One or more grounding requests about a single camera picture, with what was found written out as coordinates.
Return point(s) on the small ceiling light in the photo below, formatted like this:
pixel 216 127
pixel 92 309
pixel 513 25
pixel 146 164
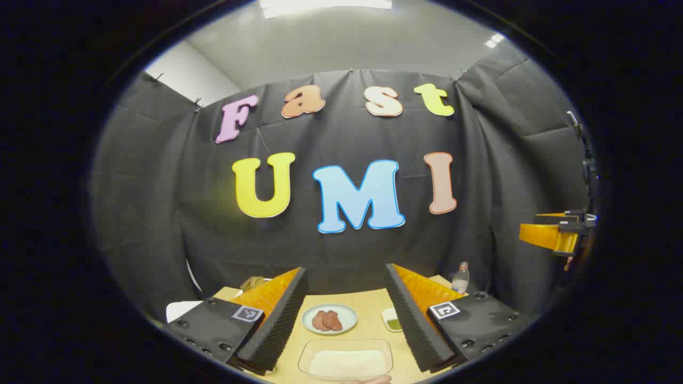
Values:
pixel 494 40

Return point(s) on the light green plate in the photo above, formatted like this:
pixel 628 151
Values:
pixel 347 314

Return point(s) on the sliced red meat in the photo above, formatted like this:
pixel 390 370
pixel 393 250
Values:
pixel 326 320

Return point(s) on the white rice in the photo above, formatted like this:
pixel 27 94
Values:
pixel 347 364

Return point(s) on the clear plastic water bottle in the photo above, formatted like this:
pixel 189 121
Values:
pixel 460 280

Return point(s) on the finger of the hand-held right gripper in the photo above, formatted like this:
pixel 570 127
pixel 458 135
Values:
pixel 544 232

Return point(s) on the black backdrop cloth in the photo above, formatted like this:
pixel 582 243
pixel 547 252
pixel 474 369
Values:
pixel 341 250

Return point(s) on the white divided dish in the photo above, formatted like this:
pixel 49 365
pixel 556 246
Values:
pixel 389 314

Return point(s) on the clear glass dish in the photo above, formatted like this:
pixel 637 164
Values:
pixel 320 346

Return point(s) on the large ceiling light panel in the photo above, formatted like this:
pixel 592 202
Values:
pixel 325 6

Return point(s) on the green mung beans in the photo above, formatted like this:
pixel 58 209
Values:
pixel 394 324

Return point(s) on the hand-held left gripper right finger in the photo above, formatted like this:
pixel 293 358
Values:
pixel 413 325

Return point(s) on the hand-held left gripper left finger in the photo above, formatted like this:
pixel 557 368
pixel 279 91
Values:
pixel 277 325

